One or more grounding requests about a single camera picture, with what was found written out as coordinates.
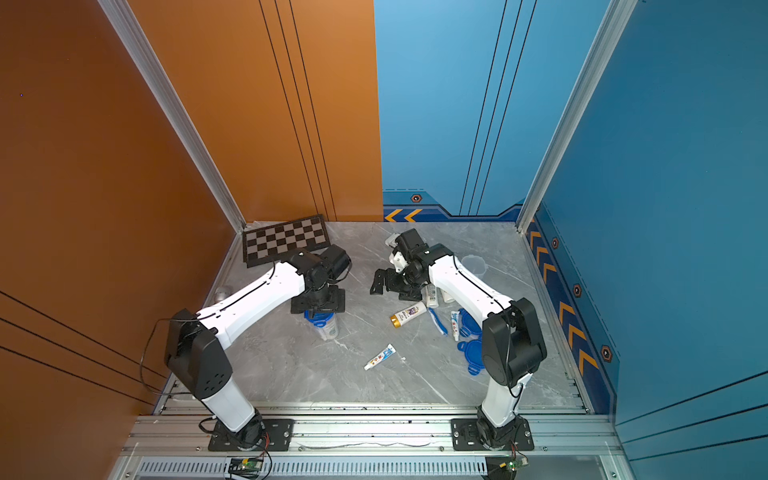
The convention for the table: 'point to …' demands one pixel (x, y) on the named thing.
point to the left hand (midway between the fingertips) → (329, 304)
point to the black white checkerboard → (270, 243)
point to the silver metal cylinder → (221, 293)
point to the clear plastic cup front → (330, 329)
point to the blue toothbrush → (438, 322)
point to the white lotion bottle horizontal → (397, 320)
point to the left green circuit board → (246, 467)
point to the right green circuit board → (504, 467)
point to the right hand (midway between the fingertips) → (385, 292)
